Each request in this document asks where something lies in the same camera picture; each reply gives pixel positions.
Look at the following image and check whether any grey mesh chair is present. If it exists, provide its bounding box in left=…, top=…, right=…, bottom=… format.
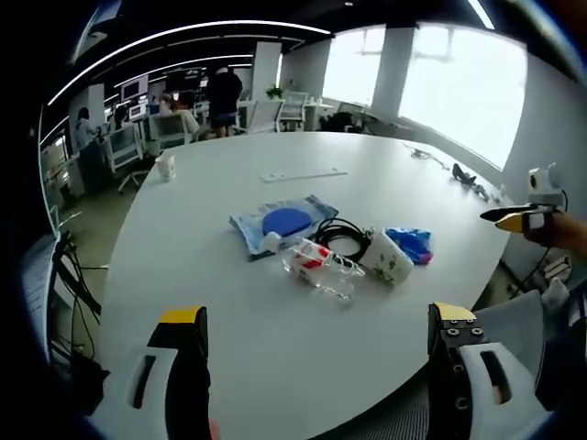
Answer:
left=334, top=389, right=432, bottom=440

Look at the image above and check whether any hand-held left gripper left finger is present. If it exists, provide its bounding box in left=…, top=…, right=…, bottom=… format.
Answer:
left=84, top=305, right=213, bottom=440

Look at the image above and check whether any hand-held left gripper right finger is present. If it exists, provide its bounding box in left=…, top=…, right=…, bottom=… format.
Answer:
left=426, top=301, right=541, bottom=440

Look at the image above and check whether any white paper cup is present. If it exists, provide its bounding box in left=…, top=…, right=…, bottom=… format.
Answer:
left=155, top=153, right=176, bottom=183

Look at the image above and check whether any black cable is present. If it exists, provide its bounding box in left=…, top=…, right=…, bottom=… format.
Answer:
left=314, top=217, right=376, bottom=259

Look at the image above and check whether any clear plastic bottle red label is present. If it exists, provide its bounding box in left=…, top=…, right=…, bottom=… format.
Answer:
left=264, top=231, right=367, bottom=303

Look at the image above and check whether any white office chair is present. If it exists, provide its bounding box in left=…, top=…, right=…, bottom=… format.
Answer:
left=277, top=91, right=309, bottom=133
left=105, top=123, right=152, bottom=193
left=150, top=113, right=192, bottom=152
left=238, top=98, right=285, bottom=135

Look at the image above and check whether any person's dark blue sleeve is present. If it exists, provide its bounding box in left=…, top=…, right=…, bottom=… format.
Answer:
left=534, top=279, right=587, bottom=413

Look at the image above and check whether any white mug green print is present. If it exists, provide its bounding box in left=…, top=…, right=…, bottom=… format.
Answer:
left=356, top=229, right=414, bottom=286

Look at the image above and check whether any bundle of black cables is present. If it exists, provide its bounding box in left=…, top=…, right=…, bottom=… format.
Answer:
left=50, top=228, right=105, bottom=326

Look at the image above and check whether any blue plastic bag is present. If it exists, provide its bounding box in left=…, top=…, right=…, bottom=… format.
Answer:
left=383, top=225, right=434, bottom=267

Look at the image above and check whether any computer monitor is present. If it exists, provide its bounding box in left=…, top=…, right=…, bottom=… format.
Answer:
left=119, top=75, right=150, bottom=103

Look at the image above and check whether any white round table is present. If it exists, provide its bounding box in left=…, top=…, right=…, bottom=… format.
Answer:
left=98, top=131, right=528, bottom=440

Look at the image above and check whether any white flat strip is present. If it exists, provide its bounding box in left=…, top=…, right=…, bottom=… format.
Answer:
left=260, top=169, right=349, bottom=182

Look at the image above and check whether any thin white cable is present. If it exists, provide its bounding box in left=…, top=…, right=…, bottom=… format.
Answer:
left=402, top=141, right=453, bottom=171

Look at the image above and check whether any small black object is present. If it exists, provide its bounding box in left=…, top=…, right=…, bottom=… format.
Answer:
left=451, top=162, right=478, bottom=185

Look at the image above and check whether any blue round disc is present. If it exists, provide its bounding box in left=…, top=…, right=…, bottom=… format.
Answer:
left=261, top=207, right=312, bottom=236

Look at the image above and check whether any person's right hand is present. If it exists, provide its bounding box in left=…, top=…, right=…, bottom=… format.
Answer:
left=522, top=212, right=587, bottom=266

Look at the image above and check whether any small grey connector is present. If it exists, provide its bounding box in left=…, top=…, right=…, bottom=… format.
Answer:
left=471, top=182, right=504, bottom=203

